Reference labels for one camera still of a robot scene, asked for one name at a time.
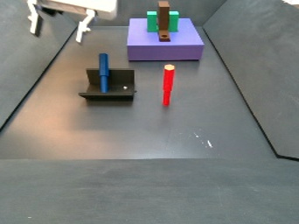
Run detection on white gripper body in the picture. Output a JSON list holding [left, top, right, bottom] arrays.
[[35, 0, 117, 20]]

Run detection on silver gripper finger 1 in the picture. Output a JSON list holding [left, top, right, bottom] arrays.
[[75, 9, 95, 43], [26, 0, 42, 37]]

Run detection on blue stepped peg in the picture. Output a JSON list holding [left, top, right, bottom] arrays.
[[98, 53, 107, 93]]

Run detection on green block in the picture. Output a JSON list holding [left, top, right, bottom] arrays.
[[145, 11, 180, 32]]

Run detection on purple base block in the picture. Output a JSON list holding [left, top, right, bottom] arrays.
[[126, 18, 204, 61]]

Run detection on red stepped peg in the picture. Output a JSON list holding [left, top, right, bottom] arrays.
[[162, 64, 174, 106]]

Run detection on brown upright bracket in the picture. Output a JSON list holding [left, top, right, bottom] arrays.
[[157, 1, 170, 42]]

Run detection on black angle bracket fixture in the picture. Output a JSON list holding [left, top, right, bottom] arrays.
[[78, 68, 136, 102]]

